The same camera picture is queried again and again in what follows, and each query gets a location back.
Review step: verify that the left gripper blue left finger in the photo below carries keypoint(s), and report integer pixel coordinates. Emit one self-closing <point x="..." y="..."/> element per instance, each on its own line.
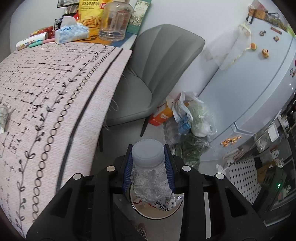
<point x="128" y="165"/>

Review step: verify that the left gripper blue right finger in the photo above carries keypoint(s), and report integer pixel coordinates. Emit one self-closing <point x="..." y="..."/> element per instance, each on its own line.
<point x="169" y="169"/>

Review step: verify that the crushed clear plastic bottle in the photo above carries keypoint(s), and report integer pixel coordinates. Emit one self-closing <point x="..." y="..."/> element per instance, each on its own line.
<point x="149" y="177"/>

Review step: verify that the red white paper wrapper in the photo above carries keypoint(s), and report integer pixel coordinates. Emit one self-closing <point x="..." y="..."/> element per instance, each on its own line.
<point x="164" y="204"/>

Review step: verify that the foil wrapper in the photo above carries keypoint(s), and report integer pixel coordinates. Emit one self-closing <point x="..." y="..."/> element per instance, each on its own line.
<point x="4" y="113"/>

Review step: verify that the white round trash bin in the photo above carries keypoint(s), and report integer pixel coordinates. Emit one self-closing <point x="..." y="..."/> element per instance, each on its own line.
<point x="149" y="212"/>

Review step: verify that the green vegetables plastic bag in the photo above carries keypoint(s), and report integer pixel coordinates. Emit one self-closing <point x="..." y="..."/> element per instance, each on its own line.
<point x="190" y="148"/>

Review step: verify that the orange paper bag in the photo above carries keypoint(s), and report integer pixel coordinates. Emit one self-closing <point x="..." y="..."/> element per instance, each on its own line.
<point x="163" y="112"/>

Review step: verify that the crumpled paper on floor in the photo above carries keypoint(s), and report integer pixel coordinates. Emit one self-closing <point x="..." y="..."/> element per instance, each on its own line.
<point x="221" y="169"/>

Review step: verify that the orange figure magnets cluster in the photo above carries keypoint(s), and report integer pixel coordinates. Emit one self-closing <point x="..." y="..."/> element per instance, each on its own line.
<point x="230" y="141"/>

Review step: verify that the white plastic grocery bag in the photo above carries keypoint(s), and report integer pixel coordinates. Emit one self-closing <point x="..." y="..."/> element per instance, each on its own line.
<point x="189" y="108"/>

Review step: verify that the light blue refrigerator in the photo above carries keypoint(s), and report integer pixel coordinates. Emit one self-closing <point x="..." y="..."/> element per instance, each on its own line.
<point x="244" y="98"/>

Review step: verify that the patterned pink tablecloth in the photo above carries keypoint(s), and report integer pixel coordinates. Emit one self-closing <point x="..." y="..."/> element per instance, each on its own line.
<point x="58" y="97"/>

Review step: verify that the grey upholstered chair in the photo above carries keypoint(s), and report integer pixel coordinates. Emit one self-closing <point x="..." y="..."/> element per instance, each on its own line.
<point x="160" y="56"/>

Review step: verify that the mesh bag on fridge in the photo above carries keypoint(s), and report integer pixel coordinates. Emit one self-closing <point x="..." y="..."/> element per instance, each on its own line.
<point x="228" y="47"/>

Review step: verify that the burger fridge magnet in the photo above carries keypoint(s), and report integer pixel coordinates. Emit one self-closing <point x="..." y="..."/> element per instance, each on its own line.
<point x="252" y="46"/>

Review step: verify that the yellow duck fridge magnet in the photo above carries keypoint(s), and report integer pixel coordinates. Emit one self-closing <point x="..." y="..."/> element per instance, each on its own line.
<point x="265" y="53"/>

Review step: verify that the pink marker pen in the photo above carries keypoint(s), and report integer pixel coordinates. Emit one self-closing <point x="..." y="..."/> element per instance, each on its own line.
<point x="48" y="40"/>

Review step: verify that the blue tissue pack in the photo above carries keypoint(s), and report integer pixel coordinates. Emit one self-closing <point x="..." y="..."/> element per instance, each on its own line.
<point x="70" y="31"/>

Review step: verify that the green tall gift box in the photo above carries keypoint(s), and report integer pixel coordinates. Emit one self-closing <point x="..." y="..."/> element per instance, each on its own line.
<point x="138" y="16"/>

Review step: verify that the clear plastic jar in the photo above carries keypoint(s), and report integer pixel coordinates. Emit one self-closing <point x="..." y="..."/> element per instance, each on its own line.
<point x="115" y="18"/>

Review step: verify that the teal marker pen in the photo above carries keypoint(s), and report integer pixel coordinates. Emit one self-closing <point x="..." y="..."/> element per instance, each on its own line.
<point x="40" y="42"/>

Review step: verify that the red snack packet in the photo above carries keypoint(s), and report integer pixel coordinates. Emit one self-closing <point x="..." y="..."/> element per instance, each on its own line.
<point x="42" y="30"/>

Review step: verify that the white roll package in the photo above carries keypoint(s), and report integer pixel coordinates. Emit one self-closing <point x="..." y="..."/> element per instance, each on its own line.
<point x="30" y="40"/>

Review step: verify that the yellow snack bag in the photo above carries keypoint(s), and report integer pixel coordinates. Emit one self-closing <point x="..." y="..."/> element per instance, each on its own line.
<point x="90" y="12"/>

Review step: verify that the wire mesh basket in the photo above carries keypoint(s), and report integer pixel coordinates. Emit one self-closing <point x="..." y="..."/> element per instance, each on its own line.
<point x="66" y="3"/>

